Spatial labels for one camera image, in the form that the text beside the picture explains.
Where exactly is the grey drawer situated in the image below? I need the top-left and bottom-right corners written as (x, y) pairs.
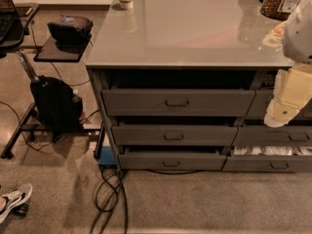
top-left (233, 126), bottom-right (312, 146)
top-left (118, 148), bottom-right (226, 171)
top-left (101, 89), bottom-right (255, 116)
top-left (111, 124), bottom-right (238, 146)
top-left (247, 90), bottom-right (312, 118)
top-left (222, 146), bottom-right (312, 173)

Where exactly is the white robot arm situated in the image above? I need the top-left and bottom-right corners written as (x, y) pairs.
top-left (264, 0), bottom-right (312, 128)

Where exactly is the grey drawer cabinet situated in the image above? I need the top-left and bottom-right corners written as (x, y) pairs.
top-left (85, 0), bottom-right (312, 174)

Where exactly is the blue box on floor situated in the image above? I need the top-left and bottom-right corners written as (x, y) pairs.
top-left (98, 146), bottom-right (116, 167)

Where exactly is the black backpack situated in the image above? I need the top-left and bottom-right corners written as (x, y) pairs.
top-left (30, 76), bottom-right (83, 135)

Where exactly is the black pouch on tray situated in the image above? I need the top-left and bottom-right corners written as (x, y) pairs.
top-left (48, 15), bottom-right (93, 46)

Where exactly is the white sneaker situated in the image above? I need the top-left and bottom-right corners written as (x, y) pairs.
top-left (0, 183), bottom-right (33, 223)

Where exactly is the black caster wheel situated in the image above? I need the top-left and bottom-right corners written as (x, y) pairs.
top-left (14, 203), bottom-right (29, 217)

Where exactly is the black laptop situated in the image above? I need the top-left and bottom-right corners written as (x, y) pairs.
top-left (0, 0), bottom-right (19, 41)

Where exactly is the black desk frame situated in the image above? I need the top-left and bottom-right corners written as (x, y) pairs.
top-left (0, 51), bottom-right (102, 160)

